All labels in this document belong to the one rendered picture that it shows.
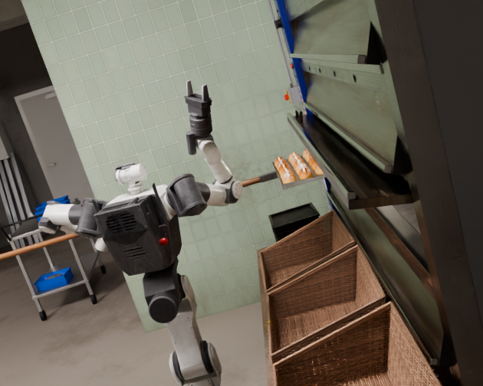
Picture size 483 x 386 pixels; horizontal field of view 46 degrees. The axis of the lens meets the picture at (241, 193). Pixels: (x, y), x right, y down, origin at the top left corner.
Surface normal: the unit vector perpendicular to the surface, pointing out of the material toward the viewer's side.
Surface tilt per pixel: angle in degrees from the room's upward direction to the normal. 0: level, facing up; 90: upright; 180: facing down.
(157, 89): 90
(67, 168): 90
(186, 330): 80
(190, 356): 67
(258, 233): 90
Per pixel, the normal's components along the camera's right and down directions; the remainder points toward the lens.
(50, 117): 0.07, 0.22
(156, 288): -0.19, -0.49
